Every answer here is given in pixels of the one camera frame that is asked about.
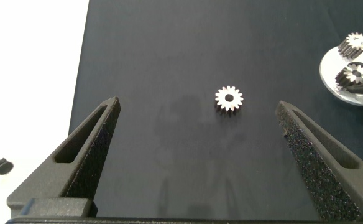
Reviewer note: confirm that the small steel gear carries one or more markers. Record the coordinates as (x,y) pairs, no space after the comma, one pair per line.
(351,74)
(353,42)

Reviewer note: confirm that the round white plate with pins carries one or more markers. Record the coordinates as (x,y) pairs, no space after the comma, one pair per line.
(329,70)

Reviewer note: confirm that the dark mat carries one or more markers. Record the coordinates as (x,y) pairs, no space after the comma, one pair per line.
(184,46)

